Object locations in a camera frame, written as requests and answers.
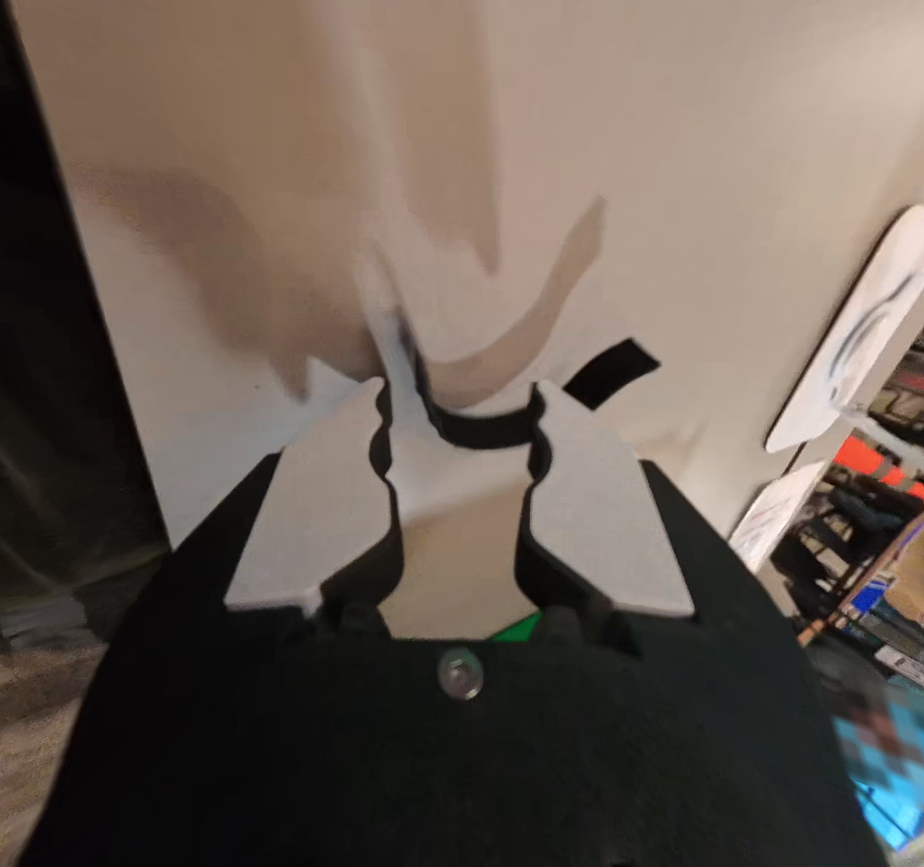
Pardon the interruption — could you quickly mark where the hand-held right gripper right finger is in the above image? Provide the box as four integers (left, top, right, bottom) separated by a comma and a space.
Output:
514, 380, 697, 623

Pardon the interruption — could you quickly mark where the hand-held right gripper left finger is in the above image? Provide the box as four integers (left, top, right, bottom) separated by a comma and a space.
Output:
224, 378, 405, 619

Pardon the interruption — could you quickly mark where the black fabric strap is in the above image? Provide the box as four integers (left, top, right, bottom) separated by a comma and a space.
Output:
397, 336, 662, 451

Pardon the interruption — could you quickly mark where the green plastic bin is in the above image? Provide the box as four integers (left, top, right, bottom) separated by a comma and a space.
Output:
489, 611, 544, 643

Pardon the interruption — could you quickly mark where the laminated printed sheet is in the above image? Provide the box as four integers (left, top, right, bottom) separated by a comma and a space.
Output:
729, 459, 827, 572

